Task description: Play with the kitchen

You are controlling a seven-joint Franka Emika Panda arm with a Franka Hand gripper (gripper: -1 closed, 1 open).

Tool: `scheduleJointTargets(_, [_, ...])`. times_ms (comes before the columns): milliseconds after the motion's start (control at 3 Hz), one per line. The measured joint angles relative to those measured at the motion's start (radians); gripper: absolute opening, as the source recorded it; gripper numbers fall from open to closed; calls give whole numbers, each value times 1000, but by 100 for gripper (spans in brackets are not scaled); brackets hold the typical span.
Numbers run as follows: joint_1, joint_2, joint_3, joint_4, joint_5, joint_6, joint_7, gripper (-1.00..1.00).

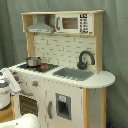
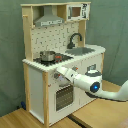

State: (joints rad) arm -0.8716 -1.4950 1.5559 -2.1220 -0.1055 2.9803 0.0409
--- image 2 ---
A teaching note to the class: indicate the black toy faucet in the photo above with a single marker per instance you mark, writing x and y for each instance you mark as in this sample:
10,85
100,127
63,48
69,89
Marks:
72,41

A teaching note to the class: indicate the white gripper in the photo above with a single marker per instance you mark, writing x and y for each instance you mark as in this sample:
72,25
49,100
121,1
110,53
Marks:
68,73

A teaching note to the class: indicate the silver toy pot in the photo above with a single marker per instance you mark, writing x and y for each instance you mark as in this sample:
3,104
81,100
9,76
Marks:
47,55

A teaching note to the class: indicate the left red stove knob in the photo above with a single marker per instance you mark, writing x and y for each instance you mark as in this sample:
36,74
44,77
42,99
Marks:
56,75

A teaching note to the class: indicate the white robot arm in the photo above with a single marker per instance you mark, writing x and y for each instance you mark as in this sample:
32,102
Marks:
91,83

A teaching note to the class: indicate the white cabinet door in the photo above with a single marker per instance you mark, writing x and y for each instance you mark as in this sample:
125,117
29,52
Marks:
93,63

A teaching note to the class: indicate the red stove knob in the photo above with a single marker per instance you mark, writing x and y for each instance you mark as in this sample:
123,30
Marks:
56,75
75,68

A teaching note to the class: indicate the grey toy sink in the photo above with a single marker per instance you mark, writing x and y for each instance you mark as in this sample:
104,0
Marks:
79,51

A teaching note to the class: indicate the toy microwave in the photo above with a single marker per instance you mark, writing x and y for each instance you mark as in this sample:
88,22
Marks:
77,12

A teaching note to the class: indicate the right red stove knob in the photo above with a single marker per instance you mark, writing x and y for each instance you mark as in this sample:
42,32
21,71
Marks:
75,68

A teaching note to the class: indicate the grey range hood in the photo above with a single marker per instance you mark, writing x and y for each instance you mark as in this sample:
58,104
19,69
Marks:
48,18

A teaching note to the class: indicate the white oven door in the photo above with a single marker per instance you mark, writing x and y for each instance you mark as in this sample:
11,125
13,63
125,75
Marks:
61,102

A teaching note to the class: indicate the wooden toy kitchen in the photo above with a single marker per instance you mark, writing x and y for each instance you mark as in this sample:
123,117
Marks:
38,74

